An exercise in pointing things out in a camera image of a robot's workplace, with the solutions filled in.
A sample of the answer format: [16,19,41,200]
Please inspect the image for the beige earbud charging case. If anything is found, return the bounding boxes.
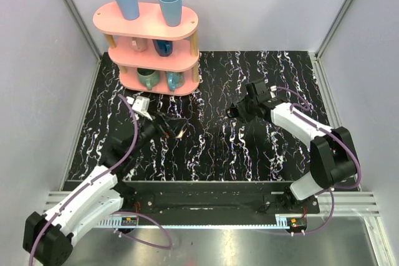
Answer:
[176,130,185,139]

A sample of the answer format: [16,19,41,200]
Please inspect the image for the black earbud charging case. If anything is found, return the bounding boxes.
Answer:
[226,107,239,118]

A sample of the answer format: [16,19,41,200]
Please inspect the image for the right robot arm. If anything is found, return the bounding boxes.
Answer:
[226,80,362,214]

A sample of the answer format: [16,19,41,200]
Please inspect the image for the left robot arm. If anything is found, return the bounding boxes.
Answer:
[22,113,187,265]

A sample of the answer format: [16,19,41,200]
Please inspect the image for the blue butterfly mug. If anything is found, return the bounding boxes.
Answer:
[166,72,185,92]

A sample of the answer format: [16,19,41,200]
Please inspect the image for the green ceramic mug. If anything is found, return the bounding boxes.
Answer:
[137,68,160,90]

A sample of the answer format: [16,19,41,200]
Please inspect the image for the pink three-tier wooden shelf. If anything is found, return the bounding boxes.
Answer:
[93,2,200,96]

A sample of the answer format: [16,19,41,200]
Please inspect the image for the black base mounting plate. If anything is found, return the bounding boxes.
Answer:
[125,181,320,228]

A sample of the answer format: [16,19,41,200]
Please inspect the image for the dark blue mug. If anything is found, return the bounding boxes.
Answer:
[153,39,173,57]

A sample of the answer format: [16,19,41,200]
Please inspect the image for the pink mug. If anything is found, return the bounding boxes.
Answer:
[132,37,148,52]

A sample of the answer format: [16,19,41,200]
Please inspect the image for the left controller board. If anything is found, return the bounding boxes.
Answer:
[121,216,138,227]

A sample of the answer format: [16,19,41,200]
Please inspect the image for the controller board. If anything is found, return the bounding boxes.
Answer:
[289,217,307,229]
[121,216,138,227]

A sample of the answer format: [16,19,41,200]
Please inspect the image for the short light blue cup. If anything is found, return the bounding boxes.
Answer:
[158,0,183,27]

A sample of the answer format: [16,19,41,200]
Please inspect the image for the right controller board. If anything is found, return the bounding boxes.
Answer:
[289,217,307,229]

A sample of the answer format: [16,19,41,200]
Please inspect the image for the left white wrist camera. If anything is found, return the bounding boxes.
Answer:
[127,96,153,121]

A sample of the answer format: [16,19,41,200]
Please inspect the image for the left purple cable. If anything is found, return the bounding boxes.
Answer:
[29,93,174,266]

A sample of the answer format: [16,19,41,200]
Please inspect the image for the purple cable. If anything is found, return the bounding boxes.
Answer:
[29,93,174,266]
[258,87,362,235]

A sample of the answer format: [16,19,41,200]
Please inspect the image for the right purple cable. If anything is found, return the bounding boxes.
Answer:
[258,87,362,235]

